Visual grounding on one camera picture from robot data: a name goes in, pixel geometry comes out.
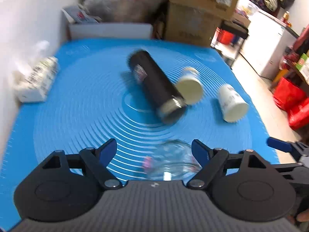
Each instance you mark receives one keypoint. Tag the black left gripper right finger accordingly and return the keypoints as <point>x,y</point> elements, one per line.
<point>212,162</point>

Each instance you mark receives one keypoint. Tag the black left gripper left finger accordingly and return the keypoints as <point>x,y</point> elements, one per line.
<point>95,163</point>

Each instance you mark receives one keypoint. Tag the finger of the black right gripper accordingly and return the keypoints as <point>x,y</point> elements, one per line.
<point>284,146</point>
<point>290,167</point>

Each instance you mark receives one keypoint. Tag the clear glass cup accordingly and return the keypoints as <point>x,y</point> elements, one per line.
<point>171,160</point>

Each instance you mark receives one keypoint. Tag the white paper cup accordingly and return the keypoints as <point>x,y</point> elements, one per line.
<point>232,105</point>

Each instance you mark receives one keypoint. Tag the blue paper cup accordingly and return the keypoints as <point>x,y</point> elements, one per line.
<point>190,86</point>

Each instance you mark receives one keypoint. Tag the person's hand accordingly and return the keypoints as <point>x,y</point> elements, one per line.
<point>303,217</point>

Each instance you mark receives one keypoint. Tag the black thermos bottle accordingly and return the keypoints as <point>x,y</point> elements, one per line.
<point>168,102</point>

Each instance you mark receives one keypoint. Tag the dark wooden table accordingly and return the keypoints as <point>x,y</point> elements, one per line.
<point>290,69</point>

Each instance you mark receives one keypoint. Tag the blue silicone mat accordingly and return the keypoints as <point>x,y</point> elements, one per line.
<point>95,98</point>

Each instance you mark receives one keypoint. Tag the green white carton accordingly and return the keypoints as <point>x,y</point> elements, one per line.
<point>302,65</point>

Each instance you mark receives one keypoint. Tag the white chest freezer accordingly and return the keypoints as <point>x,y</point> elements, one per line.
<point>267,40</point>

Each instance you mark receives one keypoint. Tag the white tissue box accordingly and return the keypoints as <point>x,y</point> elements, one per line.
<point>36,74</point>

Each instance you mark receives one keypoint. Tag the red bucket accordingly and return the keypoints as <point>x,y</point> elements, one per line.
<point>224,37</point>

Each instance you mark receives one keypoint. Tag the white cardboard box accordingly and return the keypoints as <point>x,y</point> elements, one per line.
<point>111,30</point>

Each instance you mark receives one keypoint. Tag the lower brown cardboard box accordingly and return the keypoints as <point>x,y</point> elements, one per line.
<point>190,25</point>

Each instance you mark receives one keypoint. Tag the white printed paper bag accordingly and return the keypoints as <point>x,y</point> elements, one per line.
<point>80,15</point>

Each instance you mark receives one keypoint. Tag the clear plastic bag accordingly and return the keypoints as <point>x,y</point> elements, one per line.
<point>122,11</point>

